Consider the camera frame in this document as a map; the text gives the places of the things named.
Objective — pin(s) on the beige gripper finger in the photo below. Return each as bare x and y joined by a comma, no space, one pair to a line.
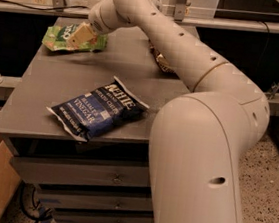
82,37

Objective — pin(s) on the brown beige chip bag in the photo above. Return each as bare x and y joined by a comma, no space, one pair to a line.
160,60

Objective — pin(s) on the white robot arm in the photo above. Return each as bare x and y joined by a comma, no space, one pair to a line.
196,139

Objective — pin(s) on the metal frame rail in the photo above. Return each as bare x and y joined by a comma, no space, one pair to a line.
240,24

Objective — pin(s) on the grey drawer cabinet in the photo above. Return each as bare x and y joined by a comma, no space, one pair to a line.
104,180

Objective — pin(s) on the blue kettle chip bag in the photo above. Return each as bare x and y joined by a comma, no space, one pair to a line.
99,111

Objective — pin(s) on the green rice chip bag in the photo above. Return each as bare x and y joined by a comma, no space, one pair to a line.
56,37

